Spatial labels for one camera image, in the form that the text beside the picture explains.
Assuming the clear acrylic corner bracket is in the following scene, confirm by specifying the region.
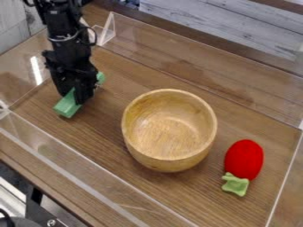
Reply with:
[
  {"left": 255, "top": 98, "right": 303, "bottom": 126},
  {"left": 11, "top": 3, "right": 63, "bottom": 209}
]
[{"left": 80, "top": 13, "right": 116, "bottom": 47}]

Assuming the black cable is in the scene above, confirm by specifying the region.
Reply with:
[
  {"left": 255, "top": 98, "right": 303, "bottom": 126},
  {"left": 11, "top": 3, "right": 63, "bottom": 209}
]
[{"left": 0, "top": 207, "right": 16, "bottom": 227}]

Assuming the black table leg clamp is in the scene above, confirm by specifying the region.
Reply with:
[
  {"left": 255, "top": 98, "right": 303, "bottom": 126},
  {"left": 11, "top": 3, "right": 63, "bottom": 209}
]
[{"left": 26, "top": 186, "right": 68, "bottom": 227}]

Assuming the red plush strawberry toy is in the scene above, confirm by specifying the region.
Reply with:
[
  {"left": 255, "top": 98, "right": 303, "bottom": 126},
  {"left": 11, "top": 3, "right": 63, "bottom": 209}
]
[{"left": 222, "top": 139, "right": 264, "bottom": 197}]

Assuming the green rectangular block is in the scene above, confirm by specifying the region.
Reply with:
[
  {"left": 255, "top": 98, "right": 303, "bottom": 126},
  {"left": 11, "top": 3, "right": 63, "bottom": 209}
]
[{"left": 52, "top": 71, "right": 107, "bottom": 119}]

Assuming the brown wooden bowl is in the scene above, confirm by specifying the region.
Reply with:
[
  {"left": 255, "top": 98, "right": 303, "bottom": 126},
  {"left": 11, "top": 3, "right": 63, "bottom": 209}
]
[{"left": 120, "top": 89, "right": 218, "bottom": 173}]

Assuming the clear acrylic tray wall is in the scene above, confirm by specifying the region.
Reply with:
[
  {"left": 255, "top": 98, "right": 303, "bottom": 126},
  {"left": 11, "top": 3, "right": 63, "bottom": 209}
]
[{"left": 0, "top": 101, "right": 198, "bottom": 227}]

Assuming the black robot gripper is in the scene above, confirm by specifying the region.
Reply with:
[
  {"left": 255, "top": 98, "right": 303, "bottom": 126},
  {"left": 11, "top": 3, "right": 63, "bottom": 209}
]
[{"left": 32, "top": 0, "right": 98, "bottom": 105}]

